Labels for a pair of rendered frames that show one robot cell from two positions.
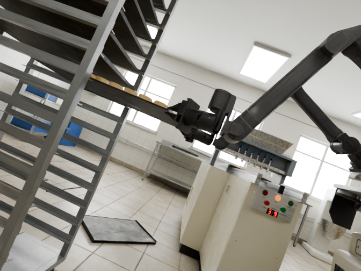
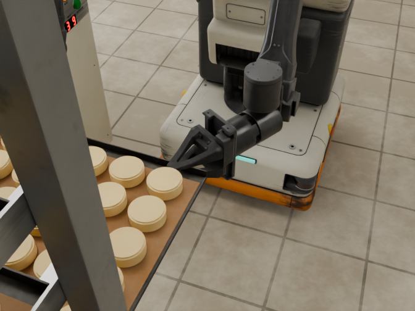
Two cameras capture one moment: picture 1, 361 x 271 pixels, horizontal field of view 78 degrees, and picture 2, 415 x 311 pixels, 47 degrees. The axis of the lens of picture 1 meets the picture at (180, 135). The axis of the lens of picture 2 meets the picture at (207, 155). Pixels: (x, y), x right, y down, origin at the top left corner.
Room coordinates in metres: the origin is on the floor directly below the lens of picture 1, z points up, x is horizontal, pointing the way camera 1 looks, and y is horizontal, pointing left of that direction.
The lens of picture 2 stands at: (0.58, 0.53, 1.45)
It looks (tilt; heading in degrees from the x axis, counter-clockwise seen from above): 44 degrees down; 284
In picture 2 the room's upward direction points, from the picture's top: straight up
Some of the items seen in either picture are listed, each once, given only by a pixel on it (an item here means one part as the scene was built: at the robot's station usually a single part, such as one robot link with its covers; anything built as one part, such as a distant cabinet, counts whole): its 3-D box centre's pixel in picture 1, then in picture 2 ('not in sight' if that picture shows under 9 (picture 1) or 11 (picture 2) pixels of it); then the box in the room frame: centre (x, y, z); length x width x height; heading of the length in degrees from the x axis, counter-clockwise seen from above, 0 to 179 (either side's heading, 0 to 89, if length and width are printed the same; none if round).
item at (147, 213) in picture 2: (144, 99); (147, 213); (0.76, 0.16, 0.96); 0.05 x 0.05 x 0.02
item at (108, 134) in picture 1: (61, 114); not in sight; (1.17, 0.62, 0.78); 0.64 x 0.03 x 0.03; 83
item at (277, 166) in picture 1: (248, 162); not in sight; (2.21, -0.73, 1.01); 0.72 x 0.33 x 0.34; 86
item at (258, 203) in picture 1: (274, 204); (62, 7); (1.35, -0.68, 0.77); 0.24 x 0.04 x 0.14; 86
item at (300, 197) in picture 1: (254, 179); not in sight; (2.32, -0.89, 0.87); 2.01 x 0.03 x 0.07; 176
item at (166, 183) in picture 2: (160, 105); (164, 183); (0.75, 0.10, 0.96); 0.05 x 0.05 x 0.02
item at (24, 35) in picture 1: (59, 50); not in sight; (0.98, 0.64, 1.05); 0.60 x 0.40 x 0.01; 83
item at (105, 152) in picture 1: (53, 130); not in sight; (1.17, 0.62, 0.69); 0.64 x 0.03 x 0.03; 83
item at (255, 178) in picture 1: (228, 169); not in sight; (2.33, -0.60, 0.87); 2.01 x 0.03 x 0.07; 176
